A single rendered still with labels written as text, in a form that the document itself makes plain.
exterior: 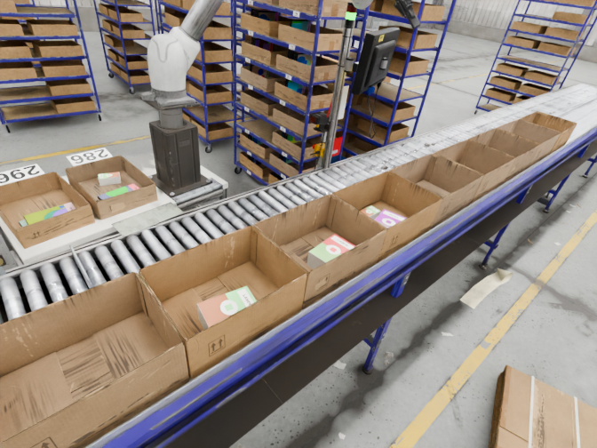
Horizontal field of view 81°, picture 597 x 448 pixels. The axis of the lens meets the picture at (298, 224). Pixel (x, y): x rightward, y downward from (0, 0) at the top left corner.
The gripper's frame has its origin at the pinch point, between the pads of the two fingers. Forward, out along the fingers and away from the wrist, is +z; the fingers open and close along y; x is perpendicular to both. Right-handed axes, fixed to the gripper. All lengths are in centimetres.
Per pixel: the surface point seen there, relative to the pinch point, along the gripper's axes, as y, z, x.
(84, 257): 11, 33, -162
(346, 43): -34.4, -23.9, -18.5
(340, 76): -45, -14, -27
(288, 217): 11, 54, -80
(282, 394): 20, 109, -106
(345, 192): -8, 52, -55
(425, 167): -54, 51, -6
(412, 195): -23, 64, -27
